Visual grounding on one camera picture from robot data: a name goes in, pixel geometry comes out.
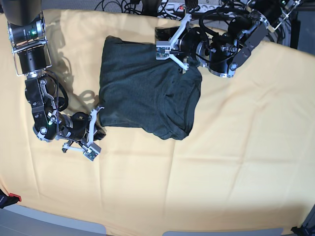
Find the black clamp right corner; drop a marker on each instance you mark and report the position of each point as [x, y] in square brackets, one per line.
[302, 231]

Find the white power strip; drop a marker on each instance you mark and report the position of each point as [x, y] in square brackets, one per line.
[175, 9]

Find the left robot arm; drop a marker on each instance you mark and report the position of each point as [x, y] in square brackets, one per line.
[223, 53]

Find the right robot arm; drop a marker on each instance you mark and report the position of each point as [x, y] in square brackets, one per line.
[47, 97]

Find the yellow table cloth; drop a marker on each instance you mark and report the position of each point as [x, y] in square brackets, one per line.
[248, 163]

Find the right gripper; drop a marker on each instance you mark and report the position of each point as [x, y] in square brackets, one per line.
[80, 131]

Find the black table leg post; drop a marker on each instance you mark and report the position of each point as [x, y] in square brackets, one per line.
[295, 32]

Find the red and black clamp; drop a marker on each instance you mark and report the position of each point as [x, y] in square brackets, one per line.
[7, 200]

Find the dark grey long-sleeve shirt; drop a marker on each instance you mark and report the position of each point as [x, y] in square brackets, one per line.
[139, 91]

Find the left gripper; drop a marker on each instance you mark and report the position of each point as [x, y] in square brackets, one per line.
[182, 42]

